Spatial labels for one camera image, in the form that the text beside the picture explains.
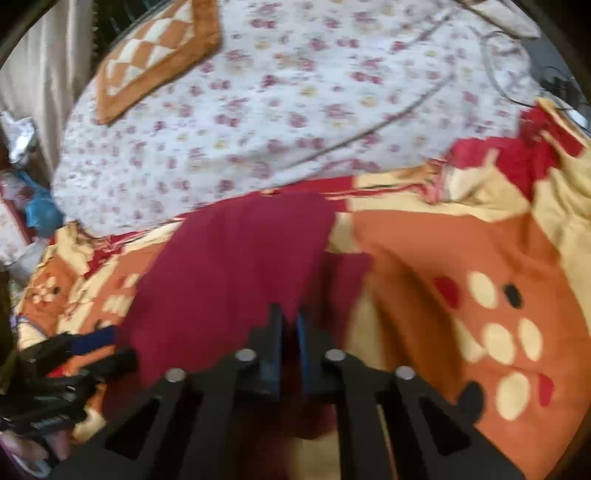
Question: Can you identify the orange checkered cushion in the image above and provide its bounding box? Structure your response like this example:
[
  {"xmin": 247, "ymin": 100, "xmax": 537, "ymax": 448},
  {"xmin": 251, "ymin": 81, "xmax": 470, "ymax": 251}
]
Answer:
[{"xmin": 95, "ymin": 0, "xmax": 225, "ymax": 126}]

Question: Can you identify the black cable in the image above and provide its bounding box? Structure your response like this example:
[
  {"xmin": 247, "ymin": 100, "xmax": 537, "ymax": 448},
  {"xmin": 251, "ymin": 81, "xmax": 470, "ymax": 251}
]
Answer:
[{"xmin": 478, "ymin": 25, "xmax": 591, "ymax": 127}]

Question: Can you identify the beige curtain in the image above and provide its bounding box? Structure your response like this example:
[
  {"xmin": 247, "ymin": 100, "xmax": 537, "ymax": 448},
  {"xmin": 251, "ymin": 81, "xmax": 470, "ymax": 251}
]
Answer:
[{"xmin": 0, "ymin": 0, "xmax": 95, "ymax": 178}]

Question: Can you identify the red cream orange printed blanket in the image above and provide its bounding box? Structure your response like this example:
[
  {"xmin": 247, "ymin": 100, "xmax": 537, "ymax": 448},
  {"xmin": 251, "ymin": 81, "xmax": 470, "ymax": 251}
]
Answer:
[{"xmin": 14, "ymin": 97, "xmax": 591, "ymax": 480}]

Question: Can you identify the silver foil bag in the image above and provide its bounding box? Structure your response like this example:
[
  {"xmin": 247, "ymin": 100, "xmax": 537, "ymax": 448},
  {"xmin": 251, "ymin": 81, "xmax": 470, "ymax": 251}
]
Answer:
[{"xmin": 0, "ymin": 110, "xmax": 38, "ymax": 163}]

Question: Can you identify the blue plastic bag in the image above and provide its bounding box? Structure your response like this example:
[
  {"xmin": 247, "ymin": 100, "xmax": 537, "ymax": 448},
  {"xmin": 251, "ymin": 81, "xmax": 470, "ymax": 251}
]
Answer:
[{"xmin": 24, "ymin": 182, "xmax": 64, "ymax": 237}]

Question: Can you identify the white floral bed sheet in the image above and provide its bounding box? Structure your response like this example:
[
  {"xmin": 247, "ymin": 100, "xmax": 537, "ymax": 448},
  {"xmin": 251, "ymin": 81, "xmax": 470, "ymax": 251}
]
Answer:
[{"xmin": 50, "ymin": 0, "xmax": 557, "ymax": 234}]

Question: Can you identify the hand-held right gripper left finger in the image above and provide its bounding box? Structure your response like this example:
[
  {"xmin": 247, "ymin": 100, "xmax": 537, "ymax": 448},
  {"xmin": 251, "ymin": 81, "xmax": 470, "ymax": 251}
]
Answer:
[{"xmin": 48, "ymin": 302, "xmax": 284, "ymax": 480}]

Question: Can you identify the maroon cloth garment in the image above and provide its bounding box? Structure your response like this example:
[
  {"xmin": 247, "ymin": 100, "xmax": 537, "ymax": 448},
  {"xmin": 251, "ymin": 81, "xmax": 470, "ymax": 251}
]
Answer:
[{"xmin": 102, "ymin": 190, "xmax": 376, "ymax": 441}]

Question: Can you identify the person's left hand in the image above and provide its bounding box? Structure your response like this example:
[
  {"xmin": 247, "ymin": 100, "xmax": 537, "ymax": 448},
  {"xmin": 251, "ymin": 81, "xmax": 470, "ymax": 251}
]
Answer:
[{"xmin": 0, "ymin": 428, "xmax": 70, "ymax": 478}]

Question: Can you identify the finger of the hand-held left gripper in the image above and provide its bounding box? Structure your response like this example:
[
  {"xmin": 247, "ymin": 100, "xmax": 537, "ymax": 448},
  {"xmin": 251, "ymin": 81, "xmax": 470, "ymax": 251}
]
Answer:
[
  {"xmin": 81, "ymin": 347, "xmax": 139, "ymax": 380},
  {"xmin": 60, "ymin": 324, "xmax": 118, "ymax": 357}
]

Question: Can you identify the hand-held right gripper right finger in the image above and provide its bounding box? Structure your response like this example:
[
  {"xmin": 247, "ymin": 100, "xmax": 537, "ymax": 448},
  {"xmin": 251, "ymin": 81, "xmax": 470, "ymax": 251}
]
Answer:
[{"xmin": 295, "ymin": 311, "xmax": 525, "ymax": 480}]

